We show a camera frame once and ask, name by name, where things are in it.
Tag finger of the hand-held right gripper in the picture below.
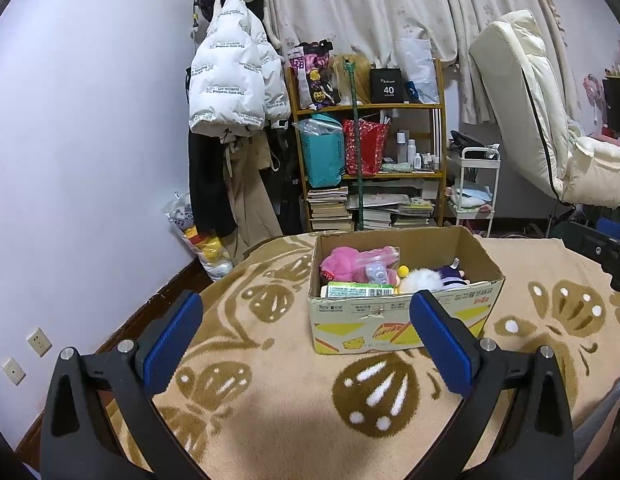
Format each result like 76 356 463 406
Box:
562 217 620 295

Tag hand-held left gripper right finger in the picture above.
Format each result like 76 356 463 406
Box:
409 290 576 480

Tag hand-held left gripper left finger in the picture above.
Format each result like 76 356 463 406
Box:
39 290 204 480

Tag white-haired plush doll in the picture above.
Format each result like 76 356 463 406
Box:
400 258 473 295

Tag printed cardboard box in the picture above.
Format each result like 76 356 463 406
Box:
308 225 506 356

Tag keychain toy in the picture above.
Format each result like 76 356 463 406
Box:
354 250 400 286

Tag pink plush toy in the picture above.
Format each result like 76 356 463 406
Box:
320 245 401 284

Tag clear bag of plush toys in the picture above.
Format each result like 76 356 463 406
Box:
165 192 236 281

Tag white utility cart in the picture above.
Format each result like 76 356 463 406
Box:
446 145 502 238

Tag beige patterned blanket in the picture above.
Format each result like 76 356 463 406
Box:
102 232 620 480

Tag pink desk fan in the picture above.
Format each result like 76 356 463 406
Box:
582 74 608 122

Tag pile of books and magazines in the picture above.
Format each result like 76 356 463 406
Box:
347 187 436 231

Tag black hanging coat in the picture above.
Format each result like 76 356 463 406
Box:
187 130 238 238

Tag cream padded recliner chair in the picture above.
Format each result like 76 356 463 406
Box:
469 9 620 211

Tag beige hanging trousers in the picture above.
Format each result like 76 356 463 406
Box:
222 132 287 241

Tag stack of books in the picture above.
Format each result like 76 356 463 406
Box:
306 186 353 233

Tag grey cloth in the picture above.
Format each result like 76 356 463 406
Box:
575 382 620 466

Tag row of cosmetic bottles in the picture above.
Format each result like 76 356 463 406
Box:
395 130 441 172

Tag green pole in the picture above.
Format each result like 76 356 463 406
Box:
342 59 368 233

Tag yellow wooden shelf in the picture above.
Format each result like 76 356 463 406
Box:
284 57 447 233

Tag red gift bag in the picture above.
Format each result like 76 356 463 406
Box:
341 117 391 177

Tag teal paper bag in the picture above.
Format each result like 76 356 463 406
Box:
299 115 346 188

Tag white plastic bag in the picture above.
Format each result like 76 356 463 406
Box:
395 37 440 105

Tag cream patterned curtain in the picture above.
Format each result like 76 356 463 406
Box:
435 0 583 126
250 0 458 68

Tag black box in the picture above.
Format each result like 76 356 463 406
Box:
370 66 407 103

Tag white puffer jacket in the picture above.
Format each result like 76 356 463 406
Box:
187 0 292 137

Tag blonde wig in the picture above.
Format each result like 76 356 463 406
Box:
330 54 373 106

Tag printed gift bag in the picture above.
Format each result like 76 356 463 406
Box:
288 40 336 111

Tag white wall socket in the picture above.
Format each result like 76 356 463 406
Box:
1 357 27 386
27 327 53 357

